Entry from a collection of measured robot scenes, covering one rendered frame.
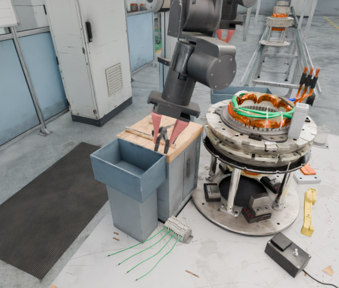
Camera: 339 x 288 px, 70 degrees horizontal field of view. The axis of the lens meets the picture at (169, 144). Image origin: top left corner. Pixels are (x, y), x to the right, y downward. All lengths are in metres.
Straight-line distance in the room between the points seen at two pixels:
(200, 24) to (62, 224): 1.74
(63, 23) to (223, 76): 2.54
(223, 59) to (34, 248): 1.73
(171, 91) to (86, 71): 2.41
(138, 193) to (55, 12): 2.48
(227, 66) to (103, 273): 0.61
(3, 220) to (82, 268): 1.46
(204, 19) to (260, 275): 0.64
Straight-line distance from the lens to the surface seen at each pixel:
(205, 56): 0.40
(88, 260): 0.80
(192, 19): 0.43
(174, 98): 0.46
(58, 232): 1.94
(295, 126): 0.71
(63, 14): 2.84
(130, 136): 0.72
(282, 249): 0.79
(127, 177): 0.60
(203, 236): 0.82
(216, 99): 1.04
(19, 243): 1.99
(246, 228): 0.84
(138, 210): 0.69
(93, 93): 2.89
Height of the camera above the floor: 1.44
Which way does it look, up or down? 33 degrees down
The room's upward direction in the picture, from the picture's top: straight up
